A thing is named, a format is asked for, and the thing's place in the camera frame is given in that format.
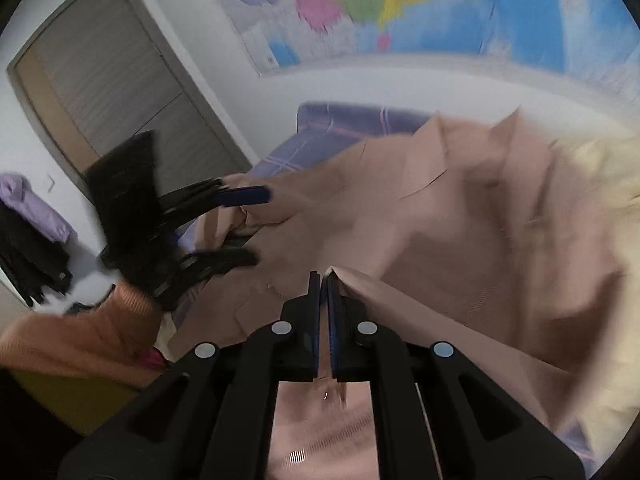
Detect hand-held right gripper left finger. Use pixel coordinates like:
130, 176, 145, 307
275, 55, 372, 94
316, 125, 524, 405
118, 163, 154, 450
57, 271, 321, 480

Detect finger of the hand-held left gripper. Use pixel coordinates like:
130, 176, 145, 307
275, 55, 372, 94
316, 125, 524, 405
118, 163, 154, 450
157, 179, 273, 227
155, 246, 259, 307

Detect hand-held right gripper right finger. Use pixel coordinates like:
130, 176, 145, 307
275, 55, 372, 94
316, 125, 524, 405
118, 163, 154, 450
326, 274, 586, 480

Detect beige pink garment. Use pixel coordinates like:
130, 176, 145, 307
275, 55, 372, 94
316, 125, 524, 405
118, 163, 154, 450
167, 107, 632, 480

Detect person's left forearm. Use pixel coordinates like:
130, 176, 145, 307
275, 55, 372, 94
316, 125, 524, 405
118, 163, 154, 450
0, 280, 171, 391

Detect lilac hanging jacket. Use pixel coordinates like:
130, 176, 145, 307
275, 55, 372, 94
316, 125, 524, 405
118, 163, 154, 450
0, 172, 78, 246

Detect black hanging garment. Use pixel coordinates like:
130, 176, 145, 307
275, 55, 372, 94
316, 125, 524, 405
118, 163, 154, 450
0, 205, 73, 308

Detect purple plaid bed sheet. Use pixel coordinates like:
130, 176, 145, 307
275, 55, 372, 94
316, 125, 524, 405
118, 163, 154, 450
175, 101, 601, 477

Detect grey door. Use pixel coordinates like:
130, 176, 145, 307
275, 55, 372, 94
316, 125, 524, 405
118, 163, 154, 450
7, 0, 253, 196

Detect mustard yellow cloth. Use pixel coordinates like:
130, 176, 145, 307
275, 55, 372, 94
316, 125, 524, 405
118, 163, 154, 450
10, 367, 146, 436

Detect pale yellow garment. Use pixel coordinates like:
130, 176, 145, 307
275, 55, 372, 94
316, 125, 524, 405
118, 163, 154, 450
550, 135, 640, 461

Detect colourful wall map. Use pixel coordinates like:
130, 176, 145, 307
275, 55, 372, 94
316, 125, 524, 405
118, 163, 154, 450
197, 0, 640, 106

